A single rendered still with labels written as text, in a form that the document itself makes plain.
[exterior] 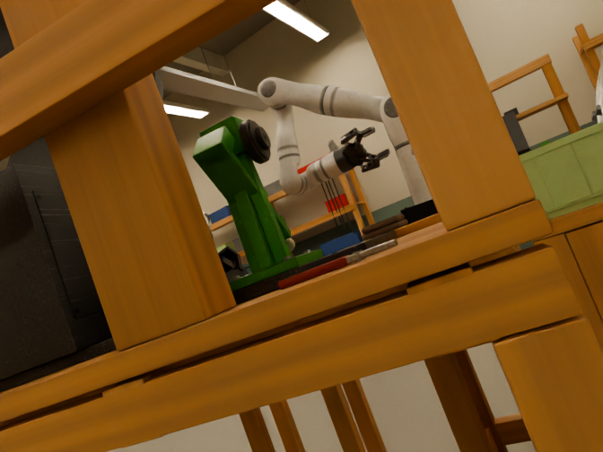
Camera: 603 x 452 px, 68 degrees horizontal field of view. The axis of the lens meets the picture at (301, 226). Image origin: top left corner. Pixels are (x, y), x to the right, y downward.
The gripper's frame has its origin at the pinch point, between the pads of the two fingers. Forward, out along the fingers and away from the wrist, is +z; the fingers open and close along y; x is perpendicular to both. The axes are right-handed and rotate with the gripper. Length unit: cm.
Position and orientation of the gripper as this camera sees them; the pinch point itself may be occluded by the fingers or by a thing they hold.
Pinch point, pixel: (380, 141)
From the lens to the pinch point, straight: 137.6
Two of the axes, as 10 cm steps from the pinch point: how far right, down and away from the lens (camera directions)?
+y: -5.7, -6.0, -5.5
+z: 8.2, -3.7, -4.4
